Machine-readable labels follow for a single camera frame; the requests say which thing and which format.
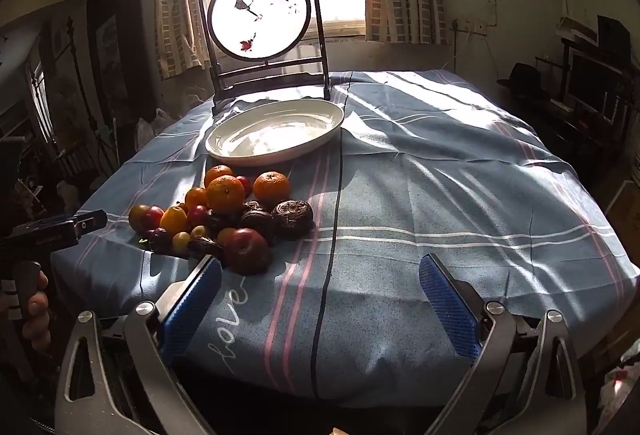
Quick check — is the oval yellow orange fruit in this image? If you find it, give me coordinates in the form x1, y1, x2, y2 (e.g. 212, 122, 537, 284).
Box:
159, 206, 190, 236

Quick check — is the small dark purple fruit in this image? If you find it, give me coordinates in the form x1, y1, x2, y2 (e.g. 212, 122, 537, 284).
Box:
149, 228, 173, 253

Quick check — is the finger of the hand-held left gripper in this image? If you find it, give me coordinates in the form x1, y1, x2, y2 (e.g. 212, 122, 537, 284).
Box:
72, 209, 109, 237

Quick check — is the round yellow orange fruit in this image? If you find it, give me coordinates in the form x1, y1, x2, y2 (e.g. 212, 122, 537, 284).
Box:
128, 204, 151, 233

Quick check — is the person's left hand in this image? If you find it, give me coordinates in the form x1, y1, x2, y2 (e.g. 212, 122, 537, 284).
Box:
21, 272, 51, 351

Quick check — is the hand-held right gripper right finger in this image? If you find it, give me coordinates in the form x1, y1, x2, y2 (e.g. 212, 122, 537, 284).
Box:
419, 253, 586, 435

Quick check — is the large mandarin with green stem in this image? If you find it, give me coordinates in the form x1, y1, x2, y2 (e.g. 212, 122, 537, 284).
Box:
252, 171, 292, 210

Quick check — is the blue striped tablecloth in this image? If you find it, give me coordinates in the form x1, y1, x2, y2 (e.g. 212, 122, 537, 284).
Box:
50, 69, 640, 403

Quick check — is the white oval plate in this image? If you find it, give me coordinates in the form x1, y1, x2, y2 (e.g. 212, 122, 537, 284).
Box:
205, 99, 346, 166

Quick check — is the dark framed picture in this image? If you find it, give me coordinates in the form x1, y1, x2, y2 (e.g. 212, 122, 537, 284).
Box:
86, 0, 143, 150

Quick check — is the white wall socket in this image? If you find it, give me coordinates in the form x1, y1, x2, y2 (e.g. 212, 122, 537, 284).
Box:
452, 18, 488, 34

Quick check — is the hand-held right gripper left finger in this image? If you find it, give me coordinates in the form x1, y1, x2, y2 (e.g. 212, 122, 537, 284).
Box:
54, 255, 223, 435

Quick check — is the orange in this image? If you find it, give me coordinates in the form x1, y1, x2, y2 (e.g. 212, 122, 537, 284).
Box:
204, 165, 235, 188
206, 176, 247, 214

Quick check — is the black hat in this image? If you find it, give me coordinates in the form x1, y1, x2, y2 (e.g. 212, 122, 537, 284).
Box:
496, 62, 547, 92

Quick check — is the dark red apple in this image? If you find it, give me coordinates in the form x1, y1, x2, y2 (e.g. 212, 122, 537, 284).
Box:
222, 228, 272, 276

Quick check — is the dark monitor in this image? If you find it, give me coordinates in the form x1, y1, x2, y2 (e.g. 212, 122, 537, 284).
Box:
567, 52, 621, 116

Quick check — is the white plastic bag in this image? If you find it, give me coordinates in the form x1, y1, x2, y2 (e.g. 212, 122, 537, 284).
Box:
137, 109, 173, 146

